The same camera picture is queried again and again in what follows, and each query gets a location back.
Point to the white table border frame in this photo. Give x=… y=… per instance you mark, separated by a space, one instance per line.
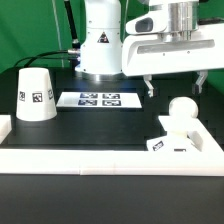
x=209 y=161

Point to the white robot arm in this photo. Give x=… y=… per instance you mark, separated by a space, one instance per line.
x=167 y=39

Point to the white lamp bulb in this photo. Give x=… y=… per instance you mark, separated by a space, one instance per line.
x=183 y=106

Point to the white lamp shade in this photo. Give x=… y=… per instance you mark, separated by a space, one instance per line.
x=35 y=97

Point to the white marker tag sheet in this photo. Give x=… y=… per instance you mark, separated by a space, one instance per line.
x=98 y=100

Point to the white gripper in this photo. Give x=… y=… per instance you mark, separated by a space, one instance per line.
x=146 y=54

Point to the white lamp base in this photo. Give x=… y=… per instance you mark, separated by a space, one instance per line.
x=176 y=138

